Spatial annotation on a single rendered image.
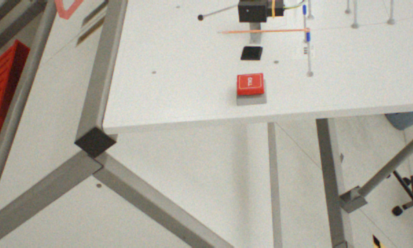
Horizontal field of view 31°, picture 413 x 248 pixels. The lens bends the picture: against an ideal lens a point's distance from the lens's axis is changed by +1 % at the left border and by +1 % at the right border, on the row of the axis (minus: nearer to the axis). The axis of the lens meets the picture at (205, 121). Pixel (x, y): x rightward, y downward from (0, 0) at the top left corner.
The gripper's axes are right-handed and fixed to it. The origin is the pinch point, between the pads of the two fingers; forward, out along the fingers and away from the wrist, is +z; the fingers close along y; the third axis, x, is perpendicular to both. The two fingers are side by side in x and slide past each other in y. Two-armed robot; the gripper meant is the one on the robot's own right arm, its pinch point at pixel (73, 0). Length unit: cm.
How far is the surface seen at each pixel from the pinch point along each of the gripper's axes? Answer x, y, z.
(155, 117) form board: -18.5, 7.1, 21.5
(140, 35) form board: -9.7, 34.4, 21.9
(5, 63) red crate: 35, 103, 89
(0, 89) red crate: 31, 88, 89
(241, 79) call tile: -31.3, 13.0, 11.1
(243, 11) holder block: -28.1, 29.0, 5.7
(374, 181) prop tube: -69, 28, 34
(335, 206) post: -64, 28, 44
